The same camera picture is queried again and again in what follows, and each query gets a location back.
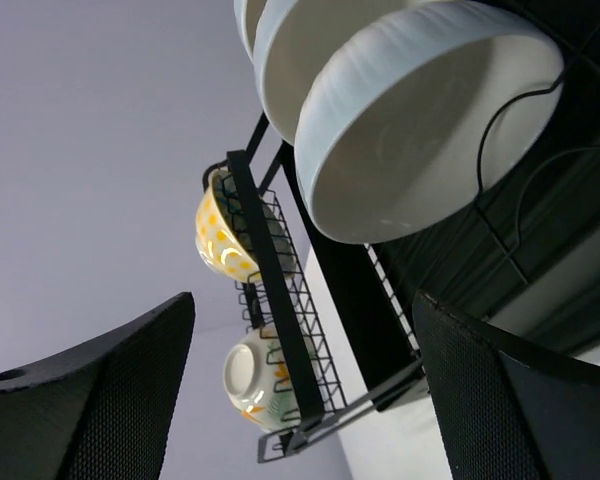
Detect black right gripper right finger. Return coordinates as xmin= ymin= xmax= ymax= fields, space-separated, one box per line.
xmin=412 ymin=291 xmax=600 ymax=479

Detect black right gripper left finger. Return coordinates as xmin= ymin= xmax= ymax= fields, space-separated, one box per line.
xmin=0 ymin=292 xmax=195 ymax=479

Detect white bowl front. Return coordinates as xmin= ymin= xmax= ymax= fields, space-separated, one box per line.
xmin=295 ymin=1 xmax=564 ymax=244

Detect white bowl back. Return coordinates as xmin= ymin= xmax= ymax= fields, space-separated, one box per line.
xmin=233 ymin=0 xmax=267 ymax=61

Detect black dish drying tray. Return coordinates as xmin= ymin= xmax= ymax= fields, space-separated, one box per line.
xmin=292 ymin=0 xmax=600 ymax=414

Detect white green floral bowl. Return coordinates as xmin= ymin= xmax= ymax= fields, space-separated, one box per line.
xmin=222 ymin=324 xmax=301 ymax=433

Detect yellow patterned bowl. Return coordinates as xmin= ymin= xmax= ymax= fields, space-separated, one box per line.
xmin=194 ymin=168 xmax=297 ymax=284

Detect black wire dish rack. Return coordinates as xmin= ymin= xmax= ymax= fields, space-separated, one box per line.
xmin=202 ymin=116 xmax=428 ymax=463

